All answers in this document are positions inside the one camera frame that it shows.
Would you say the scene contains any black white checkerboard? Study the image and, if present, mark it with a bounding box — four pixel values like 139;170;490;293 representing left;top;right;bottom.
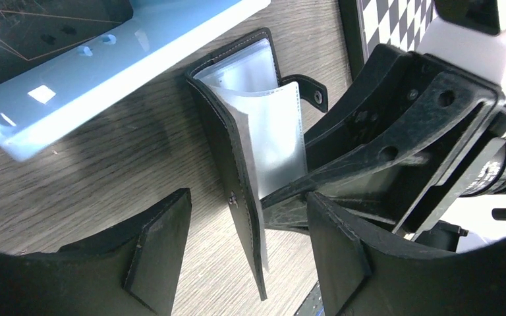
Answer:
338;0;436;79

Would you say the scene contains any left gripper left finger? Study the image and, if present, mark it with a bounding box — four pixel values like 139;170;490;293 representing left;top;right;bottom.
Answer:
0;188;192;315

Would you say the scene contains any three-compartment blue purple tray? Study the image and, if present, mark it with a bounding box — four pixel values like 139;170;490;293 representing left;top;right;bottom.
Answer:
0;1;268;161

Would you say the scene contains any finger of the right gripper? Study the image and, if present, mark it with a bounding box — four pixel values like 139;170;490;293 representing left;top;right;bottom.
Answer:
305;44;428;171

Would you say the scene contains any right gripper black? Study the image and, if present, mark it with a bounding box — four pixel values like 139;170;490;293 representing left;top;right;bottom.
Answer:
262;72;506;241

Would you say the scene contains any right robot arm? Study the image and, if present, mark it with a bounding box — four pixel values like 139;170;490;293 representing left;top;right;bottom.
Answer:
262;1;506;237

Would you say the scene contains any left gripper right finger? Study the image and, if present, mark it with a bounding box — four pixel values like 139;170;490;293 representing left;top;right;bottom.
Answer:
306;192;506;315

